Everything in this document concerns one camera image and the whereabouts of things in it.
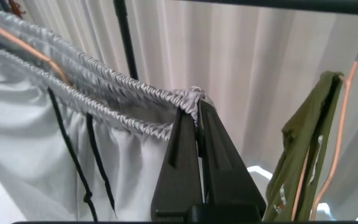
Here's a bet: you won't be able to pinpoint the pink clothes hanger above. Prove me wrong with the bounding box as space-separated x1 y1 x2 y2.
290 15 358 222
0 14 73 87

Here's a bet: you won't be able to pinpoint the pale grey shorts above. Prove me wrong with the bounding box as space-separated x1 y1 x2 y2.
0 0 214 222

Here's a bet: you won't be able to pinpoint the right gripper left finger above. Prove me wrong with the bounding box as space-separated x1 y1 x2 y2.
150 107 204 222

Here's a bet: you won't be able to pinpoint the black clothes rack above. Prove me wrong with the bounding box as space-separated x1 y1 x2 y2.
112 0 358 81

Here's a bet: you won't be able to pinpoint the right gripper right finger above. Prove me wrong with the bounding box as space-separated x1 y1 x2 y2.
197 99 267 218

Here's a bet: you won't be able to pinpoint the white curtain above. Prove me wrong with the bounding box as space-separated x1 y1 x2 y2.
20 0 358 222

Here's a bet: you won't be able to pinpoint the green long-sleeved shirt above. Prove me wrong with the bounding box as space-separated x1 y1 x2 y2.
262 70 345 222

